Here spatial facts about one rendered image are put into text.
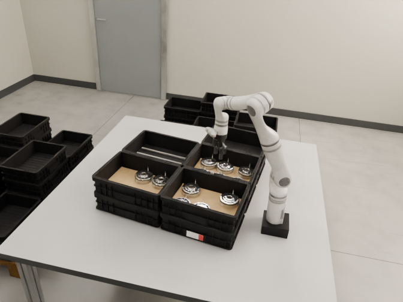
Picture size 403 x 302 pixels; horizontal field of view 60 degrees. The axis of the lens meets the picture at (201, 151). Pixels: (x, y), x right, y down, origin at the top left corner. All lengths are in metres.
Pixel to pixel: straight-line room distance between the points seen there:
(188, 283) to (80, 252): 0.55
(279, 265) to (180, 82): 3.67
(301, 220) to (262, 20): 3.09
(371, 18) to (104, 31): 3.38
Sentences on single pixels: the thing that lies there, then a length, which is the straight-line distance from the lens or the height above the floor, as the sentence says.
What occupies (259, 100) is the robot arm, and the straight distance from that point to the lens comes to 1.54.
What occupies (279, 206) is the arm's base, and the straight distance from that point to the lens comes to 1.88.
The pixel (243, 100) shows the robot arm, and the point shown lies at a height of 1.40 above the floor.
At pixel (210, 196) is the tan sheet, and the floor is 0.83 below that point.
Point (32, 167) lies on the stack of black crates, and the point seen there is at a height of 0.49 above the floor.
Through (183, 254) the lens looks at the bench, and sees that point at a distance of 1.81.
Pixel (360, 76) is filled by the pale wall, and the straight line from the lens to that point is 4.94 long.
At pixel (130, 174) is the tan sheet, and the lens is 2.11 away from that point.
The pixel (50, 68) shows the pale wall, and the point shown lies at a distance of 5.91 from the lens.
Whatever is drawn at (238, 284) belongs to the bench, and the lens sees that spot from 1.72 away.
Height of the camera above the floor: 2.03
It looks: 31 degrees down
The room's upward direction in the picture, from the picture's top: 4 degrees clockwise
